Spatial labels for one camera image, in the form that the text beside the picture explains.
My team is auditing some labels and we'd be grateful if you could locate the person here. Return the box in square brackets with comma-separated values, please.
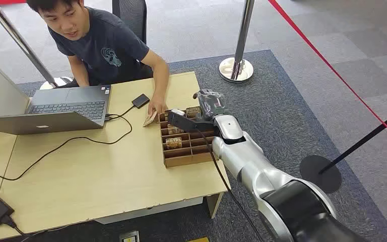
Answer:
[26, 0, 170, 116]

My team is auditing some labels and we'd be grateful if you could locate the grey open laptop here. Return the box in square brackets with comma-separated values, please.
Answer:
[0, 84, 113, 136]

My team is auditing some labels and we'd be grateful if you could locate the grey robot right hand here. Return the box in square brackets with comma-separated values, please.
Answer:
[192, 89, 228, 121]

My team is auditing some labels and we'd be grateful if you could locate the red barrier belt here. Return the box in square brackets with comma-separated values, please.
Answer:
[267, 0, 387, 150]

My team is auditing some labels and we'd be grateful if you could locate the black office chair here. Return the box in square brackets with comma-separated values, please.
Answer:
[112, 0, 148, 45]

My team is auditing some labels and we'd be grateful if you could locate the small black external drive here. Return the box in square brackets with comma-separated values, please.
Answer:
[132, 94, 150, 109]

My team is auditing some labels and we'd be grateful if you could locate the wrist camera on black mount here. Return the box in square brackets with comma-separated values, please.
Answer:
[167, 109, 219, 133]

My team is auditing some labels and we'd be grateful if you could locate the black adapter output cable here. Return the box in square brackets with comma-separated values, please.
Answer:
[0, 215, 72, 238]

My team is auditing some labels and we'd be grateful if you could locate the dark grey carpet rug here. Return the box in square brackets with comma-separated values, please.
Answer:
[16, 49, 387, 242]

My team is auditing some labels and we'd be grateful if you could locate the wooden compartment card tray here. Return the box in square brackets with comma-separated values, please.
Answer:
[158, 107, 219, 168]

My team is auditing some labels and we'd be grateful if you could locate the chrome stanchion with round base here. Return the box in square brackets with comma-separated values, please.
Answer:
[219, 0, 256, 84]
[0, 0, 74, 91]

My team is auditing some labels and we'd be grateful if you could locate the long black laptop cable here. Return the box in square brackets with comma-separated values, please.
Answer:
[0, 113, 134, 182]

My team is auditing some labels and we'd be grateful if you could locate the person's left hand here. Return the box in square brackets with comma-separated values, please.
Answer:
[148, 96, 168, 116]

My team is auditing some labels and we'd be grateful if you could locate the black cable along robot arm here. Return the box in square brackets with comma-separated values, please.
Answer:
[195, 127, 266, 242]

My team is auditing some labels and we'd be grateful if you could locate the metal floor socket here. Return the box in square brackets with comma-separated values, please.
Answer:
[119, 230, 140, 242]

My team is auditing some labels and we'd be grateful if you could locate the black stanchion with round base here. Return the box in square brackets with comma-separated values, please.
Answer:
[299, 104, 387, 195]

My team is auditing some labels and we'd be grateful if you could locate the short black drive cable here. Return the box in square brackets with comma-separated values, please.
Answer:
[105, 104, 136, 121]

